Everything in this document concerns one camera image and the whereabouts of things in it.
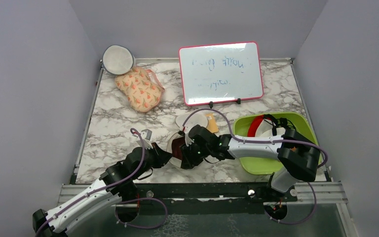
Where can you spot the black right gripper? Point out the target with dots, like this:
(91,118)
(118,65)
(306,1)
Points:
(188,161)

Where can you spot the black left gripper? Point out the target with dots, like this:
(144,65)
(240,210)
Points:
(162,156)

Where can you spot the dark bra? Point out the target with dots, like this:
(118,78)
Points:
(176,147)

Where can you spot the white bra with black straps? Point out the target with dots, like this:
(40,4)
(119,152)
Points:
(278,126)

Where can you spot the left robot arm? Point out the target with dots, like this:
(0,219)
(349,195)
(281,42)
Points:
(115,185)

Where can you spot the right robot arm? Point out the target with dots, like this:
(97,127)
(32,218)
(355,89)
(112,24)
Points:
(297,154)

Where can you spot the red and black bra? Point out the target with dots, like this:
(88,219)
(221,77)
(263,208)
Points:
(256,122)

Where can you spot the peach floral bra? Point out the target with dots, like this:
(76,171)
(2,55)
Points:
(141,87)

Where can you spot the grey rimmed mesh laundry bag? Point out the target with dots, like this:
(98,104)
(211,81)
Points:
(118,60)

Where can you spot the green plastic tray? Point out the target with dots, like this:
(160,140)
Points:
(265,166)

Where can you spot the pink framed whiteboard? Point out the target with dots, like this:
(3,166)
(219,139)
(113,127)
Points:
(220,73)

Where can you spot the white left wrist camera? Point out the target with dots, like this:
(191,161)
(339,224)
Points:
(146,134)

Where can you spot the black mounting rail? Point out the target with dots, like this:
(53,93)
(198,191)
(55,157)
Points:
(205,198)

